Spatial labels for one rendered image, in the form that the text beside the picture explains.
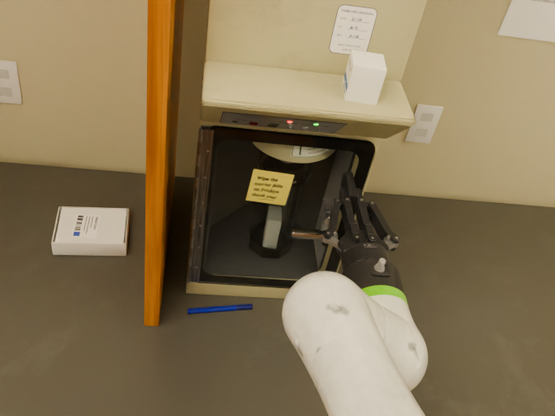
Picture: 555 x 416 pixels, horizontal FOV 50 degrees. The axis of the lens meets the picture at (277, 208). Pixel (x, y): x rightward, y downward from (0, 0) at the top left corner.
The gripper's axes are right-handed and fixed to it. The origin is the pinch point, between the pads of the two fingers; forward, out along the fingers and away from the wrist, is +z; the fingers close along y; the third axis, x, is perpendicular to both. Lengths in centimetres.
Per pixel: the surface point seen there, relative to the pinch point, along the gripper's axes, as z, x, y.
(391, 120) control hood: -6.7, -19.7, -0.8
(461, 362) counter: -10, 37, -32
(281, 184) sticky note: 3.6, 2.9, 11.7
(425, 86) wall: 48, 4, -28
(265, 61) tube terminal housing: 4.8, -20.8, 17.9
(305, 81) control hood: 1.3, -20.0, 11.6
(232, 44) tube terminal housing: 4.8, -22.9, 23.3
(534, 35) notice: 48, -12, -49
